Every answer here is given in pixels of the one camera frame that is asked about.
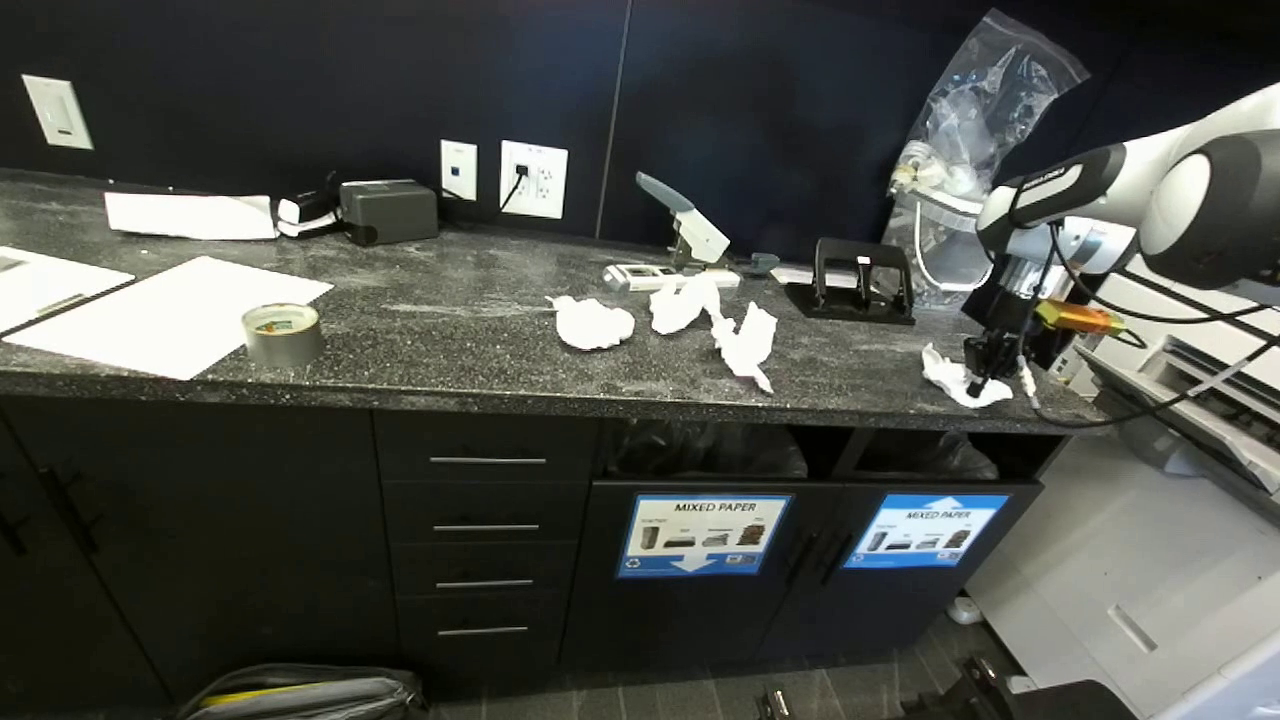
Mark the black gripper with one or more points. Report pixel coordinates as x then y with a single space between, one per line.
996 312

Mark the small paper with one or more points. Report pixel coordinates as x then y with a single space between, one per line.
954 382

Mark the long twisted paper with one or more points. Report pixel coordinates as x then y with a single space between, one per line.
745 345

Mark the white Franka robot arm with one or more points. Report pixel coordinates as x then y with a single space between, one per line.
1200 201

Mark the slanted blue bin label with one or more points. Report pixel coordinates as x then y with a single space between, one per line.
920 530

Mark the black bin liner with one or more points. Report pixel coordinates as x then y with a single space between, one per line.
695 456

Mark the wide blue bin label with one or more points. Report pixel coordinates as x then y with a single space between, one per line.
702 532

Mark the orange cylindrical wrist attachment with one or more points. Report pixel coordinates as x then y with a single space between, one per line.
1079 317

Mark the clear plastic container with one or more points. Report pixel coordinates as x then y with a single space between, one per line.
932 247

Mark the white office printer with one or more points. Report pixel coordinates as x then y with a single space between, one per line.
1200 403

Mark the white stand foot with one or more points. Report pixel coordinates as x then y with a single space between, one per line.
963 614

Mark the clear plastic bag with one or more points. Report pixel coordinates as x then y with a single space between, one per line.
974 105

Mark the crumpled white paper ball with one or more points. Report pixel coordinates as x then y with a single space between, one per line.
681 306

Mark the flat white desk tool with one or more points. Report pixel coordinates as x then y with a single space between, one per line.
635 277

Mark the wide crumpled white paper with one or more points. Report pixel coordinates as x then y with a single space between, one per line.
594 325

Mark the black box device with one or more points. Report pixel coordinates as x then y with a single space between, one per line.
390 208

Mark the small white label device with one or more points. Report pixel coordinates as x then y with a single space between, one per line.
306 214

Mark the roll of tape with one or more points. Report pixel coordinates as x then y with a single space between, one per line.
281 325

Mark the wide black cabinet door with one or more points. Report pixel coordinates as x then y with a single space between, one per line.
227 532

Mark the white power strip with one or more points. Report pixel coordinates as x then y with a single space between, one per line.
190 216

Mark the large white paper sheet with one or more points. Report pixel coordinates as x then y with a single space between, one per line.
164 317

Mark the printed white paper sheet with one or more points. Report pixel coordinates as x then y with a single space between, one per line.
41 286

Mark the narrow black cabinet door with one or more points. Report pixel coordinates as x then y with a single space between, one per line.
25 603

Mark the wide white wall outlet plate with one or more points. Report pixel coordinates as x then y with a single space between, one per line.
532 179

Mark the narrow white wall outlet plate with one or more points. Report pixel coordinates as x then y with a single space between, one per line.
457 170

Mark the white light switch plate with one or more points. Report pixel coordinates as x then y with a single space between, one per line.
58 109

